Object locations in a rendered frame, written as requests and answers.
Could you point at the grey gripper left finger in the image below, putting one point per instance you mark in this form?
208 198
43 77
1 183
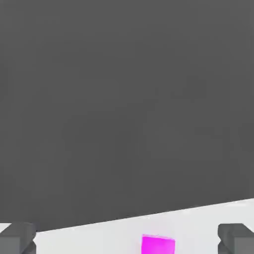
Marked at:
16 239

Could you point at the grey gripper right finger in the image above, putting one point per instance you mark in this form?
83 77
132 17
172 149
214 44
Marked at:
236 240

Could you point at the small magenta cube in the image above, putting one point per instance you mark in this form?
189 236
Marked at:
158 245

